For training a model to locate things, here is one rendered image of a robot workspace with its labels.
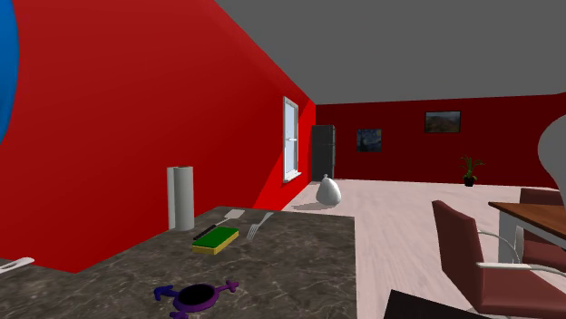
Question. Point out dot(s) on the dark red chair with armrests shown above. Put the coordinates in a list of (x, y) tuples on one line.
[(455, 247)]

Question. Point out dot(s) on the white garbage bag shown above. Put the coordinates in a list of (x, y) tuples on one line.
[(328, 192)]

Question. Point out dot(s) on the dark blue wall picture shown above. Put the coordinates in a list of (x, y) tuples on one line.
[(368, 140)]

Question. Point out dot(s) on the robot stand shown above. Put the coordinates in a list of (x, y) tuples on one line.
[(415, 309)]

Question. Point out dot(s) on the potted green plant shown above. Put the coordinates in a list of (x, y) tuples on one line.
[(469, 179)]

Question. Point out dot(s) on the purple figure-shaped trivet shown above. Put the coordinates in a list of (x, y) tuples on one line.
[(208, 305)]

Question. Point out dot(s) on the silver fork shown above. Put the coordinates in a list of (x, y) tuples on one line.
[(254, 229)]

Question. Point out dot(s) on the white paper towel roll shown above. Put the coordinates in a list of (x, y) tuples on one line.
[(183, 199)]

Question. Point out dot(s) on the green and yellow sponge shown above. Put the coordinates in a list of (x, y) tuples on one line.
[(215, 238)]

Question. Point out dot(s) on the landscape wall picture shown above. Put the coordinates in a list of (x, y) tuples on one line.
[(442, 122)]

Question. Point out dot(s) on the black refrigerator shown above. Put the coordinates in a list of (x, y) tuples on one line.
[(323, 152)]

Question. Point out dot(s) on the white framed window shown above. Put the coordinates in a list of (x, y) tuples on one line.
[(290, 139)]

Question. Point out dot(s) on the large blue round object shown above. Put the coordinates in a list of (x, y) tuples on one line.
[(6, 66)]

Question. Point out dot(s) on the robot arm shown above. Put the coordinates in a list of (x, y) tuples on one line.
[(555, 152)]

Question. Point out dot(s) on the brown wooden dining table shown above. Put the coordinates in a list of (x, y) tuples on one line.
[(539, 218)]

